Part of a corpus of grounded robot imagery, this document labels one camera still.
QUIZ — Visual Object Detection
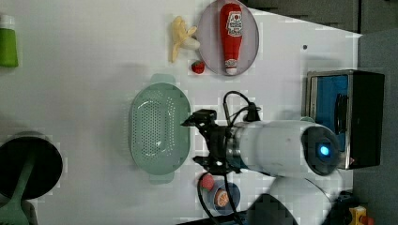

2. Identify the red toy fruit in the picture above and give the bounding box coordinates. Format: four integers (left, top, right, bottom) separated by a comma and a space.
199, 173, 215, 191

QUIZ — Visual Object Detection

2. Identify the black pot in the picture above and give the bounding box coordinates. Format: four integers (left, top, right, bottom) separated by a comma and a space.
0, 131, 64, 200

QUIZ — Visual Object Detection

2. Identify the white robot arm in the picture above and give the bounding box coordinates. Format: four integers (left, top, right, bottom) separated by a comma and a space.
181, 109, 343, 225

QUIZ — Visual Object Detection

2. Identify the small red strawberry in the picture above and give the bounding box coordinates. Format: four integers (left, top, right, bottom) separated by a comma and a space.
191, 61, 205, 74

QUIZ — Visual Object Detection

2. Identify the black toaster oven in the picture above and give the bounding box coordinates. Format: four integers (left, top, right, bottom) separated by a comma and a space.
305, 69, 385, 170

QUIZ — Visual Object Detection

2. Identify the blue bowl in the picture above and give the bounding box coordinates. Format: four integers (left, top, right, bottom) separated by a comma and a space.
207, 180, 240, 216

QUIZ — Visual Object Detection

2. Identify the green plastic strainer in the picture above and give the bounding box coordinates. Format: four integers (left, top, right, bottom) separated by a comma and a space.
129, 74, 191, 185

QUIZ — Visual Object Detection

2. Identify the red ketchup bottle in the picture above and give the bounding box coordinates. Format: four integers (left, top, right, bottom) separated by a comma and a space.
220, 3, 243, 75

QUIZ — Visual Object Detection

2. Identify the peeled toy banana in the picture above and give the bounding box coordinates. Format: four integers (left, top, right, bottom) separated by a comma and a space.
171, 16, 200, 63

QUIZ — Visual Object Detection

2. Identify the green spatula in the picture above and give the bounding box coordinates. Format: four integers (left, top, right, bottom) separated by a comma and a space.
0, 155, 35, 225

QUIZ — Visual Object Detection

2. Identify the orange slice toy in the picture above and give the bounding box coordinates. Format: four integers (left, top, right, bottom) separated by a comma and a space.
214, 188, 229, 207

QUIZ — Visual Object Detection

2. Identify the yellow red toy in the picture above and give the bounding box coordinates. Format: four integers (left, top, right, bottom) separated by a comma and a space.
349, 206, 375, 225

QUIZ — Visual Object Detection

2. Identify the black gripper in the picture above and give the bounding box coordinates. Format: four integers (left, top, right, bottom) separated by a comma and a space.
182, 109, 241, 174

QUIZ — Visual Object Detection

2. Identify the grey round plate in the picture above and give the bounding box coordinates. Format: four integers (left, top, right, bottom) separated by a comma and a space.
196, 0, 259, 76

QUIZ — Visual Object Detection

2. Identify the green bottle white cap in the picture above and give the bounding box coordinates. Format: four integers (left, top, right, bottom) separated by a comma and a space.
0, 14, 19, 68

